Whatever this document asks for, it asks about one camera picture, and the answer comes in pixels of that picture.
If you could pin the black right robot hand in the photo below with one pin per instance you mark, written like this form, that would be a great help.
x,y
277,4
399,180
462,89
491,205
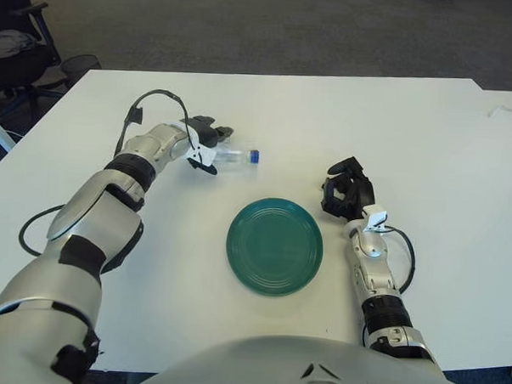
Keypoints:
x,y
358,192

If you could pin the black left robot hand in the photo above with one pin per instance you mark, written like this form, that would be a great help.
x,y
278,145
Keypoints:
x,y
205,130

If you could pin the clear bottle with blue cap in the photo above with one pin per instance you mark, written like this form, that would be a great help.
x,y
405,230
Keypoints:
x,y
236,157

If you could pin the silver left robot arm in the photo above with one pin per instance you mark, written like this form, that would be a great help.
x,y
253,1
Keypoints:
x,y
89,218

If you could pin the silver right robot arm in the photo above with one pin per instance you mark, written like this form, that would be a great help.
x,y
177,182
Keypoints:
x,y
374,248

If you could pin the green round plate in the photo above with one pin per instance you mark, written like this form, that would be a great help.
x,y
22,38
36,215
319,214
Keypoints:
x,y
275,248

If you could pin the black mesh wastebasket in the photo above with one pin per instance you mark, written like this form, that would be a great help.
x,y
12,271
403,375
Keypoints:
x,y
81,65

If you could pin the silver robot torso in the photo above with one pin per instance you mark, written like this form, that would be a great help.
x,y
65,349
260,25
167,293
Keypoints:
x,y
273,371

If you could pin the black office chair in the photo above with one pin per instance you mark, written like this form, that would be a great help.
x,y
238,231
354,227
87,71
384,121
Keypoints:
x,y
15,68

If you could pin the grey cloth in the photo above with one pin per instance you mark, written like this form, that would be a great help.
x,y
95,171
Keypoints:
x,y
9,41

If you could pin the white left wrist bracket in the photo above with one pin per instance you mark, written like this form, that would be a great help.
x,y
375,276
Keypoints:
x,y
203,155

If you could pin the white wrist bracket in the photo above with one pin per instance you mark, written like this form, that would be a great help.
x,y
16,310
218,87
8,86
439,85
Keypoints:
x,y
376,217
203,155

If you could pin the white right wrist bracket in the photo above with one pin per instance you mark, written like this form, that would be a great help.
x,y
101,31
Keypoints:
x,y
376,217

